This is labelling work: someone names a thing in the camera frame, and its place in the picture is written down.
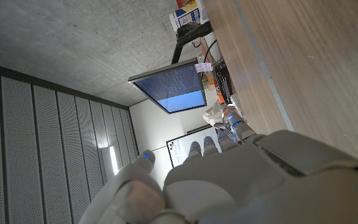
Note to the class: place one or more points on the computer monitor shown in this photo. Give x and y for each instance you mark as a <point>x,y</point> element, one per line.
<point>172,87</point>

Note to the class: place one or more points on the white plastic bag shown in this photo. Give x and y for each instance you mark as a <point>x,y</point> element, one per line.
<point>213,115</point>

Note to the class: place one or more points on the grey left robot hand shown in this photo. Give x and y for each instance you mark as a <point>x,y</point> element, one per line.
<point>244,180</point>

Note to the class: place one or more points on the white wipes canister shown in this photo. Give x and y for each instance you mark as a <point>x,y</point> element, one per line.
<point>186,14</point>

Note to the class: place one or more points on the ceiling light strip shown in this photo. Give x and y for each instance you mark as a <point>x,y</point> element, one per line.
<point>113,160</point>

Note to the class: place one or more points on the pink note on monitor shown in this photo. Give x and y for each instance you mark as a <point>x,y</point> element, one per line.
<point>203,67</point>

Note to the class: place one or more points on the whiteboard with black frame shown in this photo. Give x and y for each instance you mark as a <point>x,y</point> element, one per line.
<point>182,149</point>

